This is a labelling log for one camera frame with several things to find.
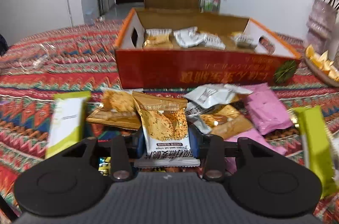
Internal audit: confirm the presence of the colourful patterned tablecloth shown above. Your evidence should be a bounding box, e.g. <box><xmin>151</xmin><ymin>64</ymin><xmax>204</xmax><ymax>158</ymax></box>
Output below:
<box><xmin>1</xmin><ymin>20</ymin><xmax>338</xmax><ymax>215</ymax></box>

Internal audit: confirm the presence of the right green snack bar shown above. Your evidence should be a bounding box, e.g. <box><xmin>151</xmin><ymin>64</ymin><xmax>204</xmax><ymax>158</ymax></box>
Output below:
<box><xmin>293</xmin><ymin>106</ymin><xmax>337</xmax><ymax>198</ymax></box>

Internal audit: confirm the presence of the pink snack packet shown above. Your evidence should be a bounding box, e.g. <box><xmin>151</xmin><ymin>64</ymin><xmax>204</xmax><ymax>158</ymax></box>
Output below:
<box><xmin>243</xmin><ymin>83</ymin><xmax>292</xmax><ymax>135</ymax></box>

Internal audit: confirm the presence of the orange cardboard tray box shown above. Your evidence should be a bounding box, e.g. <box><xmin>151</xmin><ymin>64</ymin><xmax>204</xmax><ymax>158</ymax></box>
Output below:
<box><xmin>115</xmin><ymin>9</ymin><xmax>302</xmax><ymax>89</ymax></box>

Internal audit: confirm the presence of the plate of orange slices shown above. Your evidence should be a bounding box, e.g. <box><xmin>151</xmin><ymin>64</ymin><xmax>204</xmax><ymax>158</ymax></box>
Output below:
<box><xmin>304</xmin><ymin>44</ymin><xmax>338</xmax><ymax>87</ymax></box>

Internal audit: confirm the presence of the silver white snack packet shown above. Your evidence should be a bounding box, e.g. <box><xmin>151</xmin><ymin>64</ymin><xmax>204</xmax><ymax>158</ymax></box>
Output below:
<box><xmin>184</xmin><ymin>84</ymin><xmax>253</xmax><ymax>109</ymax></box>

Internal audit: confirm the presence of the pink textured vase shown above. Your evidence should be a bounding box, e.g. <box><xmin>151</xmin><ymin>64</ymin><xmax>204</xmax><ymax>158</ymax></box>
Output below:
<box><xmin>306</xmin><ymin>0</ymin><xmax>338</xmax><ymax>54</ymax></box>

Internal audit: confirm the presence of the gold white cracker packet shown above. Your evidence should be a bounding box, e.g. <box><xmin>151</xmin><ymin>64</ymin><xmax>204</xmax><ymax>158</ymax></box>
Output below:
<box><xmin>132</xmin><ymin>91</ymin><xmax>200</xmax><ymax>169</ymax></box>

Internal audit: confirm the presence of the gold small snack packet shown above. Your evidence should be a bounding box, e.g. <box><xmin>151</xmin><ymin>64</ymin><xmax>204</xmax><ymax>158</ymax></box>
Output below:
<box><xmin>86</xmin><ymin>87</ymin><xmax>141</xmax><ymax>131</ymax></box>

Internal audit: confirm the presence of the left green white snack bar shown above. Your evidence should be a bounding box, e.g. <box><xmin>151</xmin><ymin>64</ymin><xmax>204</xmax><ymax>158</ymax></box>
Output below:
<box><xmin>45</xmin><ymin>91</ymin><xmax>91</xmax><ymax>159</ymax></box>

